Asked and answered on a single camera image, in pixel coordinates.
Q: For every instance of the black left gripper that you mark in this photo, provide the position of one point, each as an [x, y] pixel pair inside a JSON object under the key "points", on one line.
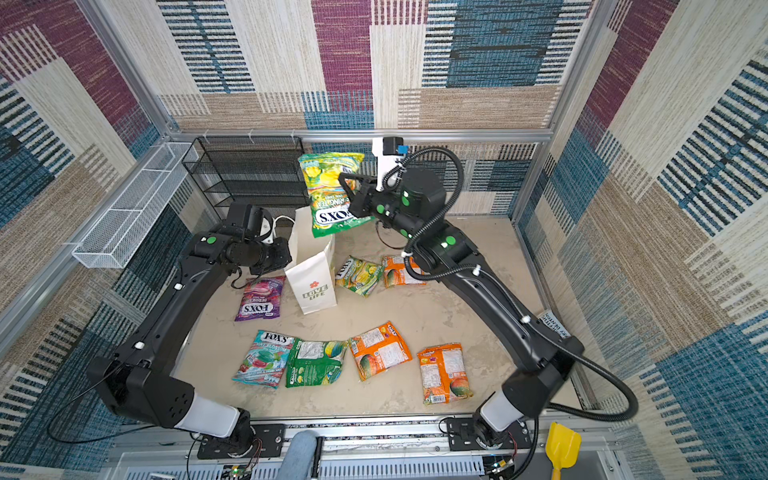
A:
{"points": [[284, 256]]}

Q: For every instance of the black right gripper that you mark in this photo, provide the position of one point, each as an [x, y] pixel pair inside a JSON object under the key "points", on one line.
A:
{"points": [[363, 199]]}

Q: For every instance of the yellow-green Fox's candy bag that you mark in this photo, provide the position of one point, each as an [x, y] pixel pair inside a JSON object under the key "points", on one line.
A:
{"points": [[329, 202]]}

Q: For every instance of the white paper bag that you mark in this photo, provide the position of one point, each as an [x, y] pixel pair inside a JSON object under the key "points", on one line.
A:
{"points": [[310, 273]]}

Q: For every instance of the purple Fox's candy bag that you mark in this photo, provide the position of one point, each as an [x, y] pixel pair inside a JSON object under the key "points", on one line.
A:
{"points": [[261, 300]]}

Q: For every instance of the green-yellow snack bag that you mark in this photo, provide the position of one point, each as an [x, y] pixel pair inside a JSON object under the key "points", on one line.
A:
{"points": [[359, 276]]}

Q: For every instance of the orange snack bag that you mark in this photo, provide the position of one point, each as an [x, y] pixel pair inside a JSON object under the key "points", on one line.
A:
{"points": [[395, 273], [443, 374], [378, 350]]}

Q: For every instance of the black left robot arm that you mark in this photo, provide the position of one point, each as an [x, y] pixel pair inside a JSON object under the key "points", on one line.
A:
{"points": [[136, 381]]}

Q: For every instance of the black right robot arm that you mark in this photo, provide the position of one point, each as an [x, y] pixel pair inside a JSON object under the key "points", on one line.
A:
{"points": [[543, 358]]}

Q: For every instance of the teal pink Fox's candy bag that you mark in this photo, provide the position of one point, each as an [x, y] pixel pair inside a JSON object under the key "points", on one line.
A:
{"points": [[266, 360]]}

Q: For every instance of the green snack bag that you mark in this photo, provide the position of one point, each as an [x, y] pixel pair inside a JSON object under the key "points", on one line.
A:
{"points": [[314, 363]]}

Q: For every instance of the grey cylinder at front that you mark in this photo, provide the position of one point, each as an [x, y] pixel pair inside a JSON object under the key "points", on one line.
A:
{"points": [[298, 461]]}

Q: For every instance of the yellow plastic shovel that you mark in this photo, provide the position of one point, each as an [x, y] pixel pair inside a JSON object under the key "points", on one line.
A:
{"points": [[562, 448]]}

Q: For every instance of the black wire shelf rack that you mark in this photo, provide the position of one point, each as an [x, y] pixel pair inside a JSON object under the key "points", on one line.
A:
{"points": [[261, 170]]}

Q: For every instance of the white wire mesh basket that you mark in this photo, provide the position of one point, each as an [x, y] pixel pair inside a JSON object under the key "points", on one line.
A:
{"points": [[117, 234]]}

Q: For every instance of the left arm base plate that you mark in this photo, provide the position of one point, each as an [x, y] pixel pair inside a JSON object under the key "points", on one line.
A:
{"points": [[261, 440]]}

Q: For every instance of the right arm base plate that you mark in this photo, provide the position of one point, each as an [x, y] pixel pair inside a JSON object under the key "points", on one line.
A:
{"points": [[465, 434]]}

